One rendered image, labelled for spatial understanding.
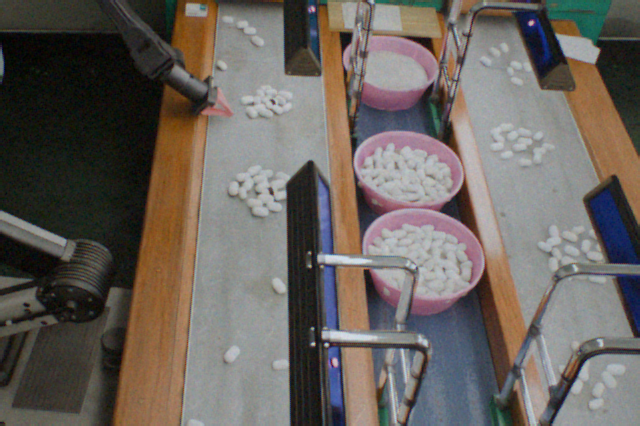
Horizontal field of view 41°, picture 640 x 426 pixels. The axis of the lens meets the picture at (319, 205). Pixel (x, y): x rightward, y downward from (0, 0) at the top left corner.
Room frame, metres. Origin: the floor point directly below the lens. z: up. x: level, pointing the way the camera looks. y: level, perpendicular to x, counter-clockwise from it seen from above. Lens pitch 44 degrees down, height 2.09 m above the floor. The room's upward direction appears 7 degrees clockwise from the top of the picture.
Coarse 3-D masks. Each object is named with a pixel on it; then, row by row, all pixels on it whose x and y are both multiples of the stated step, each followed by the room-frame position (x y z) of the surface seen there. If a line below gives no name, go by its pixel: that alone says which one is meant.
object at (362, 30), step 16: (352, 0) 1.73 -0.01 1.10; (368, 0) 1.73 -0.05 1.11; (368, 16) 1.73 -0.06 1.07; (368, 32) 1.73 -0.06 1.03; (352, 48) 1.88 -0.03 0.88; (368, 48) 1.74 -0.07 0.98; (352, 64) 1.86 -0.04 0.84; (352, 80) 1.88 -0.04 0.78; (352, 96) 1.74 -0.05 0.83; (352, 112) 1.74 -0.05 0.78; (352, 128) 1.73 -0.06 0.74; (352, 144) 1.72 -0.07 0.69
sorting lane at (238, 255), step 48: (240, 48) 2.02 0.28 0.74; (240, 96) 1.80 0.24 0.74; (240, 144) 1.60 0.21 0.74; (288, 144) 1.63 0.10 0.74; (240, 240) 1.28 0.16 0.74; (240, 288) 1.15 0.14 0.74; (192, 336) 1.01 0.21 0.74; (240, 336) 1.02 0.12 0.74; (192, 384) 0.90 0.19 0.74; (240, 384) 0.91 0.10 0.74; (288, 384) 0.93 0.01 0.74
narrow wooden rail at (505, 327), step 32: (448, 64) 2.04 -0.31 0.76; (448, 128) 1.79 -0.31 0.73; (480, 160) 1.64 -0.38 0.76; (480, 192) 1.52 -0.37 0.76; (480, 224) 1.41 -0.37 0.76; (480, 288) 1.27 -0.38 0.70; (512, 288) 1.22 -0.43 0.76; (512, 320) 1.14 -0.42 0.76; (512, 352) 1.05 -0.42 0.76; (512, 416) 0.94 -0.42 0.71
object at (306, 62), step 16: (288, 0) 1.75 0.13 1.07; (304, 0) 1.69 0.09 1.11; (288, 16) 1.68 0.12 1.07; (304, 16) 1.62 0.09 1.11; (288, 32) 1.62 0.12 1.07; (304, 32) 1.56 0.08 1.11; (288, 48) 1.55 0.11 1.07; (304, 48) 1.50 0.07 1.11; (288, 64) 1.50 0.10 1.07; (304, 64) 1.50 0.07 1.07; (320, 64) 1.52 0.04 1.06
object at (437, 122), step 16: (448, 32) 1.92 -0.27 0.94; (464, 32) 1.77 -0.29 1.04; (448, 48) 1.91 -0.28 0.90; (464, 48) 1.76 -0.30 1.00; (464, 64) 1.77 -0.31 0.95; (448, 80) 1.84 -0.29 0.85; (432, 96) 1.92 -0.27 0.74; (448, 96) 1.77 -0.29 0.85; (432, 112) 1.87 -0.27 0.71; (448, 112) 1.76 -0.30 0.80; (432, 128) 1.84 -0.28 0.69
